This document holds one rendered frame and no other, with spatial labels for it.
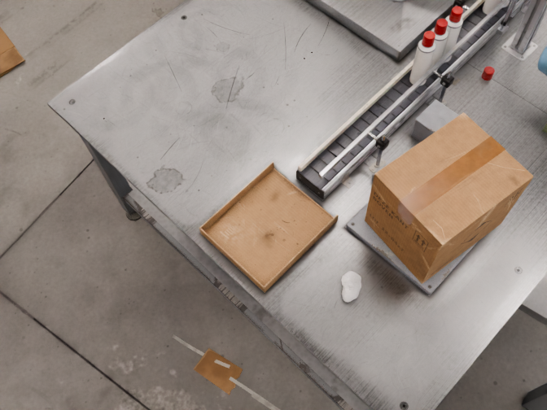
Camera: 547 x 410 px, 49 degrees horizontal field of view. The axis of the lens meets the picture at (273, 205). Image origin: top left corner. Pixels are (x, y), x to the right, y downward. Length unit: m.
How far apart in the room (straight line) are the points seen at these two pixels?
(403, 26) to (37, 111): 1.90
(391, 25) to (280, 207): 0.75
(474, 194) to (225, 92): 0.90
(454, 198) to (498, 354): 1.20
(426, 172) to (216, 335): 1.30
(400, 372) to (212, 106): 1.00
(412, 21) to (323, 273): 0.93
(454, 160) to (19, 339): 1.91
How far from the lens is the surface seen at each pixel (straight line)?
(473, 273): 1.75
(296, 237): 1.72
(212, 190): 1.81
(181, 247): 2.42
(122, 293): 2.65
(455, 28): 1.93
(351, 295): 1.64
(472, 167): 1.55
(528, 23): 2.13
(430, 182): 1.50
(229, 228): 1.74
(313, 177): 1.75
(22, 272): 2.84
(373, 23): 2.12
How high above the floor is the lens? 2.41
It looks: 63 degrees down
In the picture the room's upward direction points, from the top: 5 degrees counter-clockwise
